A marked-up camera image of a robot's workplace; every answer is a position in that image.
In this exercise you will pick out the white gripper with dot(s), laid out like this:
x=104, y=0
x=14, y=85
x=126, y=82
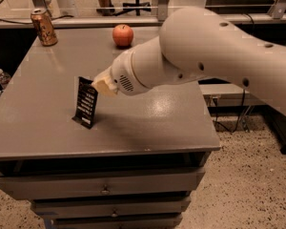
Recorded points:
x=122, y=74

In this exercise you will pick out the black rxbar chocolate bar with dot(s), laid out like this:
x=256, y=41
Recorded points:
x=85, y=103

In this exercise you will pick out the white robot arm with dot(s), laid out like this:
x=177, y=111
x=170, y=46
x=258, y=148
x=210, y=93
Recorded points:
x=193, y=44

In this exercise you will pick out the orange soda can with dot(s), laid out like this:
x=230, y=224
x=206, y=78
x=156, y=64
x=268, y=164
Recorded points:
x=44, y=28

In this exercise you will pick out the red apple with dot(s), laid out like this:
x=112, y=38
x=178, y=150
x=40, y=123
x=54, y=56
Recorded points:
x=122, y=35

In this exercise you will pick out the black office chair base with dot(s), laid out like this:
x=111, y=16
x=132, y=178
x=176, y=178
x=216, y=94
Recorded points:
x=136, y=6

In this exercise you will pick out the grey drawer cabinet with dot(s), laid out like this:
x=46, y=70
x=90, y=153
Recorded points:
x=149, y=149

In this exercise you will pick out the top drawer knob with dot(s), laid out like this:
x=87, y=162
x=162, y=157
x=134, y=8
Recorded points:
x=105, y=190

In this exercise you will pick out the drawer knob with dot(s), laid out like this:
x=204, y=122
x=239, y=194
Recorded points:
x=114, y=214
x=105, y=190

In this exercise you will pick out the grey metal rail beam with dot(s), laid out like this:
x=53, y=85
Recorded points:
x=227, y=95

